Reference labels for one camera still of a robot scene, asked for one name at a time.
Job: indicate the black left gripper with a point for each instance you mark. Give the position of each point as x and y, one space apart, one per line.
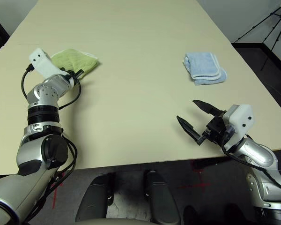
75 73

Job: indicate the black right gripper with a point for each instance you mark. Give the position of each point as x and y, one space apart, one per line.
216 130

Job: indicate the green towel with white trim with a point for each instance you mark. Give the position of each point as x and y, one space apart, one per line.
72 59

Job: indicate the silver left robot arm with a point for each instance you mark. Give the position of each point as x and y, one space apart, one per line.
44 93

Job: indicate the folded light blue towel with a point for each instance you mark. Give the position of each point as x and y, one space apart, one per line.
204 66

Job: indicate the red floor tape cross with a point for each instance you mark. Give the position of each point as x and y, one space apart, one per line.
199 185
54 197

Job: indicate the grey robot right leg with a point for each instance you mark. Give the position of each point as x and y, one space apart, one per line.
161 199

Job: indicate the side table with black legs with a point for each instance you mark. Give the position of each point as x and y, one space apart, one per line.
0 25

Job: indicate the black tripod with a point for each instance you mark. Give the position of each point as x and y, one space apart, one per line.
260 23

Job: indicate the beige robot torso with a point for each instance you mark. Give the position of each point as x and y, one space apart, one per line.
112 222

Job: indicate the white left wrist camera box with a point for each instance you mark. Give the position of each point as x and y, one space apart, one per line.
42 63

